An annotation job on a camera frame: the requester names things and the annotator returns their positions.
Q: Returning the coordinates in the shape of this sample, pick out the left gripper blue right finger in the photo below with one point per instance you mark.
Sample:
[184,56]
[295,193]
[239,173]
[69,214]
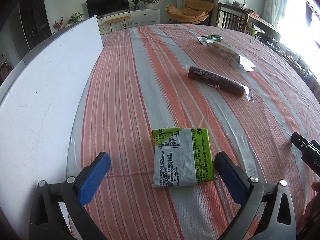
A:
[278,218]

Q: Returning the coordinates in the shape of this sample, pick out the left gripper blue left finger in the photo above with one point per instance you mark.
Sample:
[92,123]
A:
[46,218]

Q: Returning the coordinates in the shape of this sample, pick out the green white packet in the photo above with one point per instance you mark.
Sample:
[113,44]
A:
[182,157]

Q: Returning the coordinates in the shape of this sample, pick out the clear bag of biscuits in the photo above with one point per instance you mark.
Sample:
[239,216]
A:
[232,56]

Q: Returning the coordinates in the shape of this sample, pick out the brown sausage stick pack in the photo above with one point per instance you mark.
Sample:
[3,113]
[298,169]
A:
[220,82]

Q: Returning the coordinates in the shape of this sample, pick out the green candy tube pack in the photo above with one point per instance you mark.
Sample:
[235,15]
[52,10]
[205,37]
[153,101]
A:
[209,39]

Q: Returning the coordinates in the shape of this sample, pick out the person's right hand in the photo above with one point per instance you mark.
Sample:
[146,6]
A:
[308,226]

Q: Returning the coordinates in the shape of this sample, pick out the striped red grey tablecloth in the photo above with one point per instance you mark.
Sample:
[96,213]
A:
[140,83]

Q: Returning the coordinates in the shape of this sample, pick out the cluttered side shelf items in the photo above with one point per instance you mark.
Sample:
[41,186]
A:
[295,61]

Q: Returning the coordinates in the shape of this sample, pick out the white cardboard box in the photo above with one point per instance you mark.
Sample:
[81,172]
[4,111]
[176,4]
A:
[38,106]

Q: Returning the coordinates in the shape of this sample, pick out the dark wooden railing crib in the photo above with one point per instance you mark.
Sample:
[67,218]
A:
[237,19]

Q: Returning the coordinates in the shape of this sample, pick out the white window curtain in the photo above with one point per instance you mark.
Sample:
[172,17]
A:
[273,11]

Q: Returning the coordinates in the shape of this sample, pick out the orange lounge chair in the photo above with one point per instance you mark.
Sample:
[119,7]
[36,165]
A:
[194,12]

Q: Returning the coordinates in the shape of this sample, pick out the red flowers in vase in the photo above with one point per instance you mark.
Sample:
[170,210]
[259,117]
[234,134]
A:
[58,25]

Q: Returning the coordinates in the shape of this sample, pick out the green plant white vase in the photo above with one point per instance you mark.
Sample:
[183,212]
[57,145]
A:
[74,18]

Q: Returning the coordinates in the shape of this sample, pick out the small wooden bench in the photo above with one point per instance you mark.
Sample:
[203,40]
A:
[122,19]

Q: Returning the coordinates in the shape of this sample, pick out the black display cabinet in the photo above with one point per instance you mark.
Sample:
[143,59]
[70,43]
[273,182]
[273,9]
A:
[34,22]

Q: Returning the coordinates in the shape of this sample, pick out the white tv cabinet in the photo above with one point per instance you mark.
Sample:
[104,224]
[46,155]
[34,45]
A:
[137,18]

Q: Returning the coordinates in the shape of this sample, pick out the small potted plant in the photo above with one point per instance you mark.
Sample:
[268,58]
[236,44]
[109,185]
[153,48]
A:
[135,4]

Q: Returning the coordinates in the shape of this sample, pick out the black flat television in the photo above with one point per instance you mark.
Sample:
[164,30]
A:
[104,7]

